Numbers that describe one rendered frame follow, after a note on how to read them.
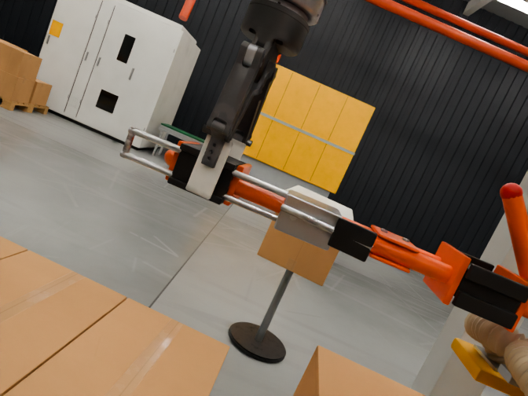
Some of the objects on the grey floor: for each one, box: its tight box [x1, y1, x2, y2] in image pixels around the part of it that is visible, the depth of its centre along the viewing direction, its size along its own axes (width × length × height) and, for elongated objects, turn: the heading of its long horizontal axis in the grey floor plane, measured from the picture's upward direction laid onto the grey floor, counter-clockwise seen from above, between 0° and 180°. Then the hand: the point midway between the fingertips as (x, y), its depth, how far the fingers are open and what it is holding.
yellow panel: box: [240, 64, 376, 198], centre depth 808 cm, size 222×91×248 cm, turn 19°
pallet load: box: [0, 39, 53, 115], centre depth 665 cm, size 121×102×90 cm
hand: (215, 171), depth 51 cm, fingers closed on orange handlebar, 8 cm apart
